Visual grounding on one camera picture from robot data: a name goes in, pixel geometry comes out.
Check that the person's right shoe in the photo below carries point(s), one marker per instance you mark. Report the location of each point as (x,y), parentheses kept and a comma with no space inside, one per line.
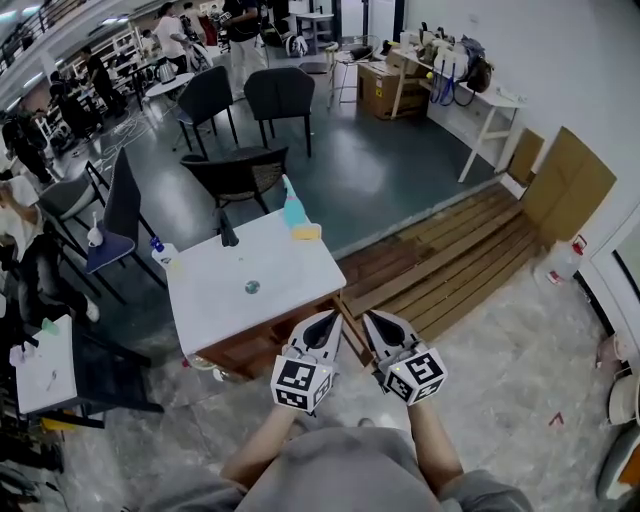
(366,423)

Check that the wooden slatted platform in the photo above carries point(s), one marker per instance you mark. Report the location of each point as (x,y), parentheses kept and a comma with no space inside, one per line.
(450,260)

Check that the clear red-capped plastic jug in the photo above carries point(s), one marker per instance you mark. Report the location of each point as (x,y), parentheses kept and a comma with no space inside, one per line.
(567,260)

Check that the grey chair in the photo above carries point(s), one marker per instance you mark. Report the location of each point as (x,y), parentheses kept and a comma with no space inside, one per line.
(65,200)

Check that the pink container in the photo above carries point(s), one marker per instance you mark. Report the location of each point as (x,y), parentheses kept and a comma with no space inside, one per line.
(609,352)

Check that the yellow sponge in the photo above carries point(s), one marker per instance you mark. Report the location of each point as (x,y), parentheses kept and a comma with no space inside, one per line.
(306,232)

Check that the white long table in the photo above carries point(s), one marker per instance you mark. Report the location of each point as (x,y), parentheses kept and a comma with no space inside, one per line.
(500,100)

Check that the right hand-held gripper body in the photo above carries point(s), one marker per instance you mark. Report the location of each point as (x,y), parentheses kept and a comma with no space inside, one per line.
(420,375)

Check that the dark blue chair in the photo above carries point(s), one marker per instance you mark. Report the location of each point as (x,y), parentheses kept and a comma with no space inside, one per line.
(122,200)

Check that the black armchair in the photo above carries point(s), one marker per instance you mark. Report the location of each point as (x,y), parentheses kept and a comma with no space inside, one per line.
(205,97)
(280,95)

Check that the orange packet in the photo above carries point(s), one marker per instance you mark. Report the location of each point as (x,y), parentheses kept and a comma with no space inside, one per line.
(631,467)

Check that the round white table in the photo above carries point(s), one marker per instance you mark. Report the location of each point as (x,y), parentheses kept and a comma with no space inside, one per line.
(170,86)

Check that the wooden vanity cabinet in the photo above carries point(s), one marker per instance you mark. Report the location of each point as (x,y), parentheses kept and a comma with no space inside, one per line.
(235,357)

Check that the person's left forearm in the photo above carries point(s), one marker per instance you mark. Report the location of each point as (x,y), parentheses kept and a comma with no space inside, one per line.
(260,445)

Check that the white black backpack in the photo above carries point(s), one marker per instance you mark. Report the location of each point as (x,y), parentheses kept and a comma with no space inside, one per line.
(296,46)

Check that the dark backpack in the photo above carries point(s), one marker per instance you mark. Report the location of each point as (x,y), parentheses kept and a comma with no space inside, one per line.
(479,70)

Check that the black faucet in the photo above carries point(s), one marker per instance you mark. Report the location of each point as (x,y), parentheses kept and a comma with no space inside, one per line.
(227,232)

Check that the teal spray bottle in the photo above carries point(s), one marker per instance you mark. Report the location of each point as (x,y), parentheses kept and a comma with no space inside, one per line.
(294,210)

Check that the grey white seat cushion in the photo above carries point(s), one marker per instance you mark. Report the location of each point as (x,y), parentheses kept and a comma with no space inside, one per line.
(610,465)

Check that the silver kettle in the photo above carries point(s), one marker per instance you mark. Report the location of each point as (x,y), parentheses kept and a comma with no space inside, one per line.
(166,71)

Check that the person's right forearm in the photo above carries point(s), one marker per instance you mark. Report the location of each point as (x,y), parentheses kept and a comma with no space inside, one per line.
(435,445)

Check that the small cardboard sheet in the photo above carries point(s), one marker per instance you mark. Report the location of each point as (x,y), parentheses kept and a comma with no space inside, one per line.
(526,155)

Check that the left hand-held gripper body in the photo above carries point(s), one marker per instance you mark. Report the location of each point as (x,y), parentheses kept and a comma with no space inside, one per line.
(295,382)

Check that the small white bag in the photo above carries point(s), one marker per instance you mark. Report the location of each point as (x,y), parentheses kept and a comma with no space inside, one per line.
(95,235)

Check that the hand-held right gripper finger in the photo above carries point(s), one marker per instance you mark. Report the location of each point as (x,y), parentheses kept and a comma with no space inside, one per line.
(407,336)
(372,342)

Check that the metal bar stool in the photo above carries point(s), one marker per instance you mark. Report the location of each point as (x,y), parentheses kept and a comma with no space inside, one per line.
(350,55)

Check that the large cardboard sheet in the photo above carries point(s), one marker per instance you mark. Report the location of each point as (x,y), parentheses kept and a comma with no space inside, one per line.
(570,185)

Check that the black wicker chair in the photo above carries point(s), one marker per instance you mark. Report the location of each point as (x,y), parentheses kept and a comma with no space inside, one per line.
(240,175)

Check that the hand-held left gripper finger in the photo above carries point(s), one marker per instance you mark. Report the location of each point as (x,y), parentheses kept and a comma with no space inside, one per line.
(336,342)
(300,340)

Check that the white shelving rack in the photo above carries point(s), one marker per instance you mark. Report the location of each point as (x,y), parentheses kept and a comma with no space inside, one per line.
(120,50)

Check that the person's grey sweatshirt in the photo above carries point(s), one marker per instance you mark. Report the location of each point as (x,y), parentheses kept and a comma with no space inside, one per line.
(350,475)

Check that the round sink drain stopper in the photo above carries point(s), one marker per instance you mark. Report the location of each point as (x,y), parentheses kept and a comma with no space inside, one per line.
(252,287)

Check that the white sink basin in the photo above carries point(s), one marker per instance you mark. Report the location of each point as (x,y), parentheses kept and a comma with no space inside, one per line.
(250,310)

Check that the brown cardboard box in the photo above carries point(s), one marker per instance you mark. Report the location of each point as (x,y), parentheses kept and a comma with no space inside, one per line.
(380,92)

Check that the white blue-capped soap bottle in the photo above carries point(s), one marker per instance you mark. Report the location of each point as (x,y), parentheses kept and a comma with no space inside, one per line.
(165,255)

